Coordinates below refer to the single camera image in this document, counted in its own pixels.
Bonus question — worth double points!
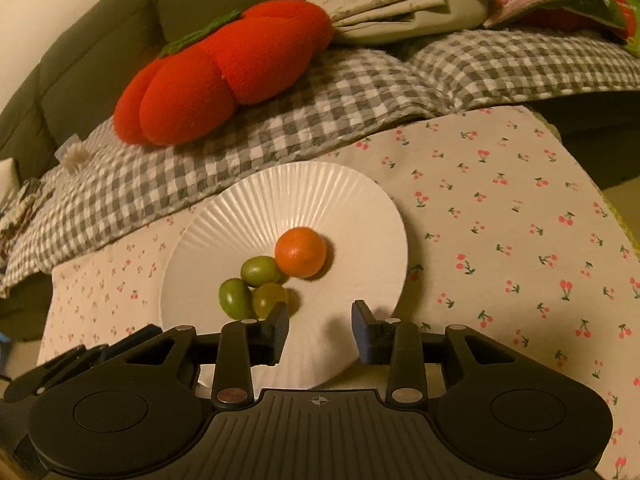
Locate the white ribbed plate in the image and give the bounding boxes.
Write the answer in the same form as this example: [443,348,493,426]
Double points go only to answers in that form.
[160,162,408,389]

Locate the green red book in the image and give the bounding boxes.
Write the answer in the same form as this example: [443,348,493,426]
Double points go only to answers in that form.
[573,0,639,56]

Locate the small clear plastic packet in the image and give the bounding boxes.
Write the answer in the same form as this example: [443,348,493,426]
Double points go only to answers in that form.
[54,134,91,174]

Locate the large orange tangerine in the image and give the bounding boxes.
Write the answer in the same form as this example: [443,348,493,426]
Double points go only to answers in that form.
[274,226,328,278]

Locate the small green fruit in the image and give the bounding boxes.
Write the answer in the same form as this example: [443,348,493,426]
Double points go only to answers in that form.
[218,278,255,321]

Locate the dark green sofa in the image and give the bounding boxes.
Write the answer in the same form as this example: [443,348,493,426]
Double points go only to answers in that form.
[0,0,321,181]

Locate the olive green fruit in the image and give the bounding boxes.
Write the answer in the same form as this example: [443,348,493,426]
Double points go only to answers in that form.
[252,283,288,318]

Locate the orange pumpkin cushion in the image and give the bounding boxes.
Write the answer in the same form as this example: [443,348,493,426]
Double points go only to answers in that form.
[113,0,333,146]

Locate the grey checked blanket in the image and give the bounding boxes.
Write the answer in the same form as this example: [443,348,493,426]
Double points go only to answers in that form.
[1,28,639,292]

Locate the small white embroidered cushion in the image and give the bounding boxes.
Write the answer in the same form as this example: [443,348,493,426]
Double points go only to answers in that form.
[0,158,21,206]

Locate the bright green oval fruit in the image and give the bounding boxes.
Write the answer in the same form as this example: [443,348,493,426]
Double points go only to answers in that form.
[241,256,283,287]

